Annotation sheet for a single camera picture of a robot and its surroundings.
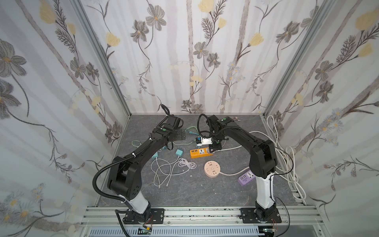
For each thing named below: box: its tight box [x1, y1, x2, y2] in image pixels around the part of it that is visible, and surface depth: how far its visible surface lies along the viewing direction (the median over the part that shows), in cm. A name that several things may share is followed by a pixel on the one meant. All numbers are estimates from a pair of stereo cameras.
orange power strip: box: [189, 147, 214, 159], surface depth 97 cm
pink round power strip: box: [203, 160, 221, 178], surface depth 90 cm
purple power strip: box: [237, 170, 257, 187], surface depth 86 cm
